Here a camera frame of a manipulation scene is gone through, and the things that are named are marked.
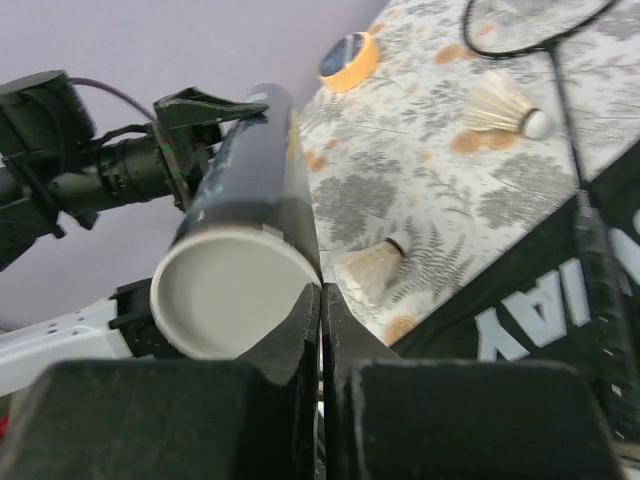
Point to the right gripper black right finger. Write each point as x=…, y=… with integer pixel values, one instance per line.
x=390, y=418

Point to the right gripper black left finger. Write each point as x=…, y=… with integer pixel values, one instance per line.
x=253, y=417

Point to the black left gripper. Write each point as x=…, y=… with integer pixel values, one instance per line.
x=169, y=154

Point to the white shuttlecock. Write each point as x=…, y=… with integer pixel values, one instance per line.
x=497, y=103
x=366, y=274

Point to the black Boka shuttlecock tube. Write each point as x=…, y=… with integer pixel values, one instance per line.
x=247, y=245

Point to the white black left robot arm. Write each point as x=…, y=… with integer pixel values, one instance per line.
x=53, y=162

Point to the black badminton racket left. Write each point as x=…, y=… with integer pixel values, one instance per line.
x=575, y=150

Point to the yellow masking tape roll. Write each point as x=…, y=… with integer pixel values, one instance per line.
x=349, y=62

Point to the black Crossway racket cover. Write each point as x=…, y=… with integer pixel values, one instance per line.
x=568, y=292

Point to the floral patterned table mat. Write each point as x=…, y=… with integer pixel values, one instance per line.
x=394, y=153

